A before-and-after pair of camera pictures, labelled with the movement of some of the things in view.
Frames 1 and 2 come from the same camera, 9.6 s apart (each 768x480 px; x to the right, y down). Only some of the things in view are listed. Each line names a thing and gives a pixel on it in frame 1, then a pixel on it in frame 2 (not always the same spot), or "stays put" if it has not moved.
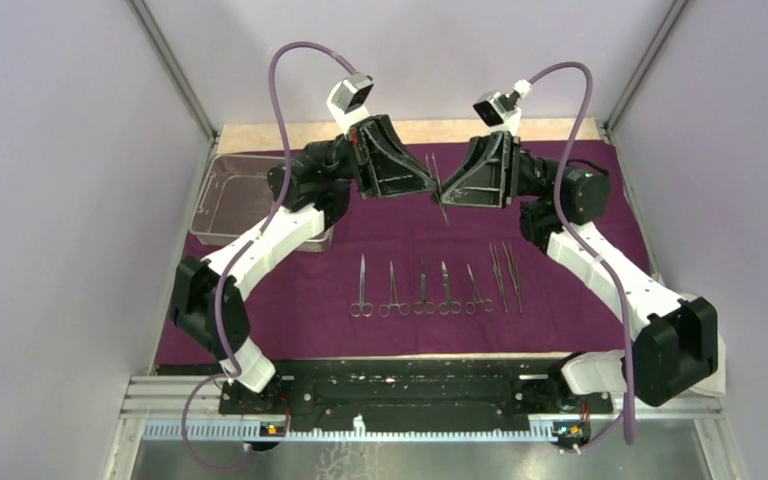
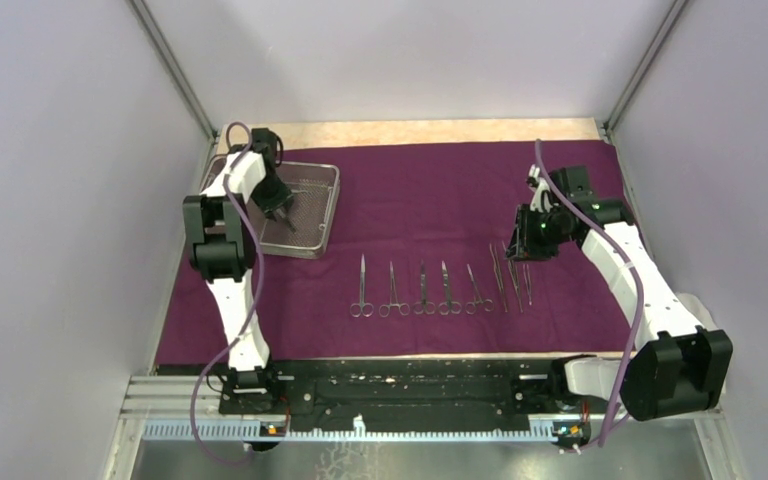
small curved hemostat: [470, 307] stays put
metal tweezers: [498, 274] stays put
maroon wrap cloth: [422, 277] stays put
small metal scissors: [424, 305] stays put
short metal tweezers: [438, 182] -> [528, 284]
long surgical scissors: [365, 309] stays put
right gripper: [488, 173] -> [521, 245]
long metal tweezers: [513, 273] stays put
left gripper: [384, 165] -> [283, 198]
